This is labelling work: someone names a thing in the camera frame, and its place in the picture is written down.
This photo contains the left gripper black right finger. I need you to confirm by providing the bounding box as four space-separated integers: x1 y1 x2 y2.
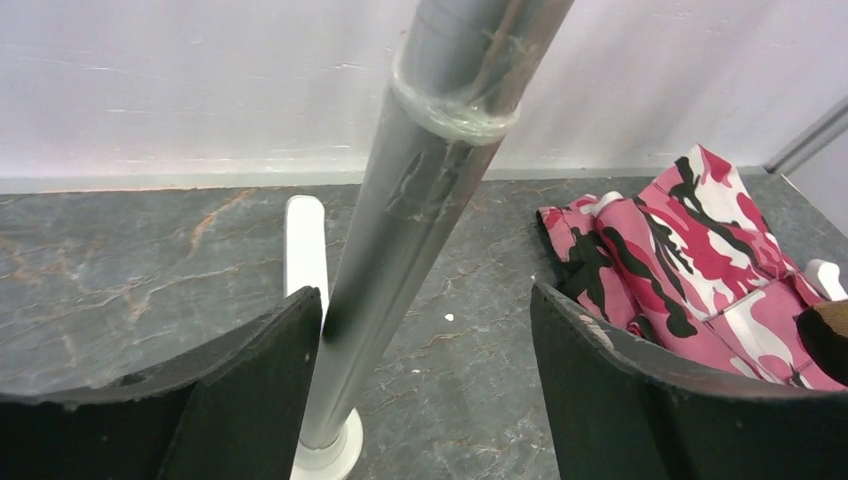
530 283 847 479

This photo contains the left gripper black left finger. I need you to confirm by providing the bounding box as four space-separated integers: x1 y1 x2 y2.
1 287 322 479

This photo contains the metal clothes rack frame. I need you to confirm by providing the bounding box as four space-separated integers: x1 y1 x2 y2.
284 1 571 479

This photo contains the pink camouflage garment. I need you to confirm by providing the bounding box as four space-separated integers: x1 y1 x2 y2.
536 145 847 391

